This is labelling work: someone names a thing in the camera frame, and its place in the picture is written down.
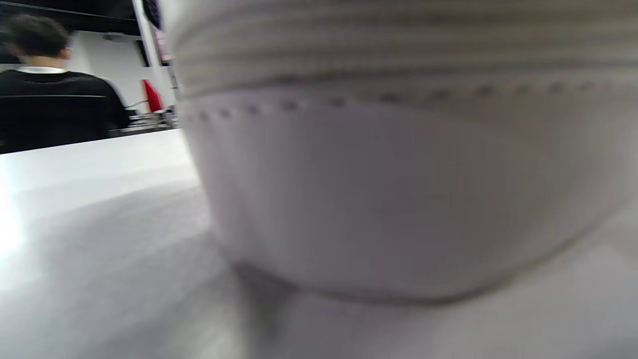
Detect person's left hand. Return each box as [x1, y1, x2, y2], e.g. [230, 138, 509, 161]
[142, 0, 164, 29]

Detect red chair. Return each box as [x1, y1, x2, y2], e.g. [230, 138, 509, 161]
[143, 79, 165, 114]

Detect white cartoon zippered pencil case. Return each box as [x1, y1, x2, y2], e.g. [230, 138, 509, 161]
[159, 0, 638, 305]

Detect silver metal pole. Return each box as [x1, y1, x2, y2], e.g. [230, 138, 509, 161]
[131, 0, 177, 108]

